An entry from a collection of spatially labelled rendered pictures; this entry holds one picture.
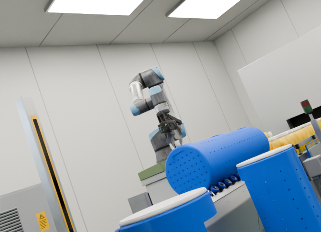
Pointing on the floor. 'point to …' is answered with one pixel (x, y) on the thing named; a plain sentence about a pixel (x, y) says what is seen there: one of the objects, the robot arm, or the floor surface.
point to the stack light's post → (316, 128)
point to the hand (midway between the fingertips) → (178, 144)
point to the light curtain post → (45, 165)
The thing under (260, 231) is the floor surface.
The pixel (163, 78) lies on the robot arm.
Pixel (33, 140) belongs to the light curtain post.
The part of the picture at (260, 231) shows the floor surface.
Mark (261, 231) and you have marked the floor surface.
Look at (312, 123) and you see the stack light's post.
